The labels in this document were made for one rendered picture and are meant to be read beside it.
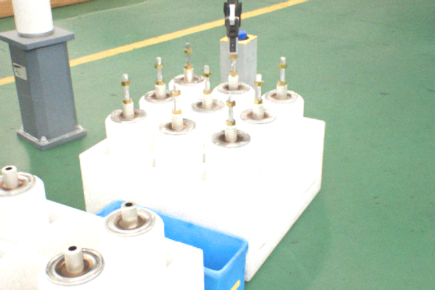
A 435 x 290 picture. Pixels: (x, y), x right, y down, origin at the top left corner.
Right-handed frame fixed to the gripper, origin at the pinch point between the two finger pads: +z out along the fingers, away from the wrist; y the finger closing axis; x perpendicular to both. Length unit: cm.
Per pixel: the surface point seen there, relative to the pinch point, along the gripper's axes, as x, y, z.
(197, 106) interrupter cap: 7.2, -11.1, 10.0
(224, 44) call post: 2.5, 16.5, 5.1
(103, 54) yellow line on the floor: 56, 104, 36
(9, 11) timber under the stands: 116, 163, 33
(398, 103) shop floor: -51, 53, 35
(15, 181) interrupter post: 34, -45, 9
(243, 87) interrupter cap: -2.4, 0.4, 10.0
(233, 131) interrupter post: -0.9, -27.4, 8.1
